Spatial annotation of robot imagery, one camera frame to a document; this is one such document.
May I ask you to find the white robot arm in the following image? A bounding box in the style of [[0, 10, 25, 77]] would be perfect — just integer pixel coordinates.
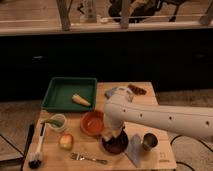
[[104, 87, 213, 142]]

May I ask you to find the orange bowl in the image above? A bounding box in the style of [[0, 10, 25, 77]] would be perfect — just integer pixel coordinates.
[[80, 110, 104, 136]]

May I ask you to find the purple bowl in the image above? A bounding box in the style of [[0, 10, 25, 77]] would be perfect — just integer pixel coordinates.
[[101, 131, 128, 155]]

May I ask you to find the blue sponge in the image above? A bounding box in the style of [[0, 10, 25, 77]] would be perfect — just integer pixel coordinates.
[[105, 87, 117, 99]]

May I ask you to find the grey folded cloth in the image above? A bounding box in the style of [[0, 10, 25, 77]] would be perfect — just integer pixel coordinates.
[[125, 134, 141, 167]]

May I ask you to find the brown chocolate bar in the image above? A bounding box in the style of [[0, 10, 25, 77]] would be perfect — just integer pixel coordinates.
[[128, 84, 146, 95]]

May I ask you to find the dark metal cup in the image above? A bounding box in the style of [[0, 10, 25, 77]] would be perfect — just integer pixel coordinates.
[[142, 133, 158, 151]]

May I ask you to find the silver fork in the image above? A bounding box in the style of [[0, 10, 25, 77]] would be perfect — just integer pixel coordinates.
[[70, 153, 108, 165]]

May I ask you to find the red yellow apple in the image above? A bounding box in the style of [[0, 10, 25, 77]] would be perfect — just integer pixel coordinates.
[[59, 133, 73, 150]]

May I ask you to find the white cup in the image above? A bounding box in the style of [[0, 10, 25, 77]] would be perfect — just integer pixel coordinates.
[[49, 114, 67, 133]]

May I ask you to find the green pepper toy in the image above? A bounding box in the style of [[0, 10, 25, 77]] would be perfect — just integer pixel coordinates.
[[41, 119, 63, 127]]

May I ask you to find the green plastic tray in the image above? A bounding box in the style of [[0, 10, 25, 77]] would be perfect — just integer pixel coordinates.
[[42, 77, 97, 113]]

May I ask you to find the person in background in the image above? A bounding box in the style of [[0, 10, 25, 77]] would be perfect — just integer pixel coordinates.
[[108, 0, 157, 23]]

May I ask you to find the black cable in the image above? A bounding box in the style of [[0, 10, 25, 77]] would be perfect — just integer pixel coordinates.
[[168, 133, 198, 171]]

